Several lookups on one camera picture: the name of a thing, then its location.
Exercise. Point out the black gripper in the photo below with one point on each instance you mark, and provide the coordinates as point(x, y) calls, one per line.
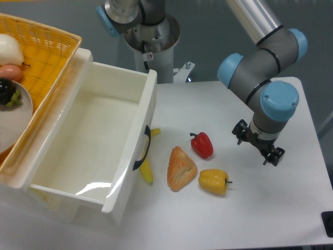
point(264, 142)

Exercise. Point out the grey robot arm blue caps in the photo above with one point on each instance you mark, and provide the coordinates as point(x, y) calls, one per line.
point(250, 78)

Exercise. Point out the red bell pepper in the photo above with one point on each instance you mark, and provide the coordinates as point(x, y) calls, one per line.
point(201, 144)

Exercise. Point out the yellow bell pepper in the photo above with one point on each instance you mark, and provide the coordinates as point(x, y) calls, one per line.
point(215, 181)

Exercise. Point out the triangular puff pastry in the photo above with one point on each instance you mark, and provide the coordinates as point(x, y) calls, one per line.
point(181, 169)

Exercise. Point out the black corner device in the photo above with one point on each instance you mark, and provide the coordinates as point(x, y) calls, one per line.
point(327, 218)

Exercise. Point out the yellow banana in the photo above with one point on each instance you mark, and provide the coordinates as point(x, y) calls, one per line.
point(145, 169)

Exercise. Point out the white plastic drawer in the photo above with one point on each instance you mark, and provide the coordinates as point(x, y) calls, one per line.
point(90, 161)

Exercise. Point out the yellow wicker basket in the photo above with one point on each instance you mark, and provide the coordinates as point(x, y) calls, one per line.
point(48, 51)

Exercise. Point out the grey plate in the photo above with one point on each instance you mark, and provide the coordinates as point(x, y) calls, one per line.
point(14, 120)

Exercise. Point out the black grape bunch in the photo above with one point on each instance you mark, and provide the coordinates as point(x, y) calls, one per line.
point(10, 94)

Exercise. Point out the pink sausage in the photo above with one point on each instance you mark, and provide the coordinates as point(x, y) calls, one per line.
point(12, 72)

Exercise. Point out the white pear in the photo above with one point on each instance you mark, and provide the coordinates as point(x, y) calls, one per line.
point(11, 51)

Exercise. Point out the black drawer handle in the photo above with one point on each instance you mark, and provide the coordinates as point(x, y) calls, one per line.
point(146, 147)

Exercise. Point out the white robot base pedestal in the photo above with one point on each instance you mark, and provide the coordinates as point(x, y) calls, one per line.
point(153, 49)

